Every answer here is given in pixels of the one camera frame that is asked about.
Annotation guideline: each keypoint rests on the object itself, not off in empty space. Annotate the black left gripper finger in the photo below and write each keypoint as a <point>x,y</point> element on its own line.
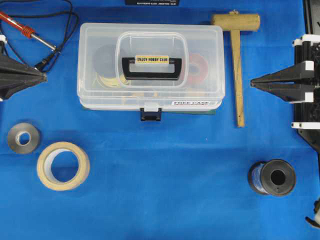
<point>10,87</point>
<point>11,67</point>

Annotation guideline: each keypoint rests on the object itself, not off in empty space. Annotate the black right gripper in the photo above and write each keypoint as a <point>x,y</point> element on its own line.
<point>305,95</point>

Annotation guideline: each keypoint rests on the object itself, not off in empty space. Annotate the black tape roll in box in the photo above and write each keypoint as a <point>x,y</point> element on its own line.
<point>104,61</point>

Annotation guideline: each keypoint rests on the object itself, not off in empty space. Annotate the red tape roll in box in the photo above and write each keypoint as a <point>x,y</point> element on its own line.
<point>198,69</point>

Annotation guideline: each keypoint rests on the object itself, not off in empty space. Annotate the yellow tape roll in box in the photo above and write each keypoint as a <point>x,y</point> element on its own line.
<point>111,82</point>

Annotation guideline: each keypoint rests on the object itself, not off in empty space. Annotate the clear plastic tool box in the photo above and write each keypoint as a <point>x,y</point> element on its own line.
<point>173,40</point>

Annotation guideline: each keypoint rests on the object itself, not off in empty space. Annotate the dark blue box latch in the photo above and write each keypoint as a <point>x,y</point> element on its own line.
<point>150,116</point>

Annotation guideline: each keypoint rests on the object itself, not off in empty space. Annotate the red soldering iron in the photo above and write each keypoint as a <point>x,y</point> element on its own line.
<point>25,30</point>

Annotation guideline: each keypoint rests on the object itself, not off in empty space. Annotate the small grey tape roll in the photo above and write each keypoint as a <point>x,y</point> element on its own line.
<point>23,138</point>

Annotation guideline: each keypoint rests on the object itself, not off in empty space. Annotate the beige masking tape roll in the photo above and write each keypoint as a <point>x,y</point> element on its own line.
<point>63,166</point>

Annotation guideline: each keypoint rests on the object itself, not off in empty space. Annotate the wooden mallet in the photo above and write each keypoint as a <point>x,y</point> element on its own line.
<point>235,23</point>

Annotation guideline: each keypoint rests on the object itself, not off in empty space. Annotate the blue table cloth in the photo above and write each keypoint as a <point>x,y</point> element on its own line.
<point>183,178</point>

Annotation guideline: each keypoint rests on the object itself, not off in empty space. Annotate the black label plate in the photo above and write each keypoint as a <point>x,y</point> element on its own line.
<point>152,2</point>

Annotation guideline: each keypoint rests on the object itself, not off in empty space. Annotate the black wire spool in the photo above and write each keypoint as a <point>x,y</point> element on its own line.
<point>275,177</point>

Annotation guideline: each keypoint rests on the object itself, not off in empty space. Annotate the black tool box handle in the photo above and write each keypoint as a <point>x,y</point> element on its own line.
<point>163,68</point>

